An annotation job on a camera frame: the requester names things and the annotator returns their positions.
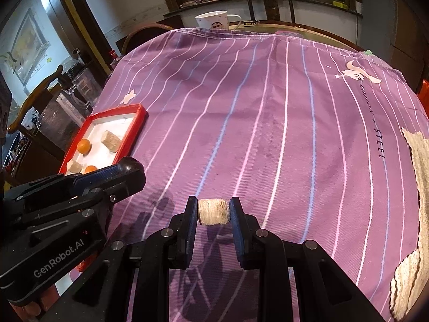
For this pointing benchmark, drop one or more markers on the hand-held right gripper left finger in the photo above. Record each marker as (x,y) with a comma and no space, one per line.
(191,231)

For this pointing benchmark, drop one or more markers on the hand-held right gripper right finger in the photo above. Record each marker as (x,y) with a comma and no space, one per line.
(238,231)

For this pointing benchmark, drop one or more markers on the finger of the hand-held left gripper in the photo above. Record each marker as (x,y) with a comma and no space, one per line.
(124,187)
(100,173)

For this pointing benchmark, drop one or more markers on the beige cylinder block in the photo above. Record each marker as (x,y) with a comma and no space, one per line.
(213,212)

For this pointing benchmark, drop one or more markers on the red tray with white inside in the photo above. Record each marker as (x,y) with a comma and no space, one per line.
(139,120)

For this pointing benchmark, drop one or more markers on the small orange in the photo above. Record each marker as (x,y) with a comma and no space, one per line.
(90,169)
(84,146)

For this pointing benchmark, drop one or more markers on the small beige block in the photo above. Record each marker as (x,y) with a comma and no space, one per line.
(74,167)

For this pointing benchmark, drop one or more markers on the large beige block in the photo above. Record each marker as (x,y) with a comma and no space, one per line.
(112,141)

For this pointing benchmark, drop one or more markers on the glass mug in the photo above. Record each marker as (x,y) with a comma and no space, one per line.
(85,87)

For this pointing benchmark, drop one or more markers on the purple striped cloth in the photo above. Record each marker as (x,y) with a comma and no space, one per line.
(268,124)

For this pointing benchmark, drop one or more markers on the red-capped bottle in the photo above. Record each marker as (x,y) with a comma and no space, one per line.
(112,55)

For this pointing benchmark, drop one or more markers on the round-backed wooden chair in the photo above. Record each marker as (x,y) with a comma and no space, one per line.
(147,28)

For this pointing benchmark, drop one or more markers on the beige textured mat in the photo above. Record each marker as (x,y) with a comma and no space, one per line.
(419,174)

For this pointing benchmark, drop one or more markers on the white cartoon mug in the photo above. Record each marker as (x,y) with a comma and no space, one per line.
(214,20)

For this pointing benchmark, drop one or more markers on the dark carved wooden chair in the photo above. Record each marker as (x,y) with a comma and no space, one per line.
(271,3)

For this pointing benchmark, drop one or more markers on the orange plastic object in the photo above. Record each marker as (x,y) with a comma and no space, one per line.
(425,92)

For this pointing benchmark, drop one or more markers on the grey refrigerator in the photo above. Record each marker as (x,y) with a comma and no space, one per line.
(378,13)

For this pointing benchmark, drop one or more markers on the framed wall painting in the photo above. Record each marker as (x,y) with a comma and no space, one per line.
(26,40)

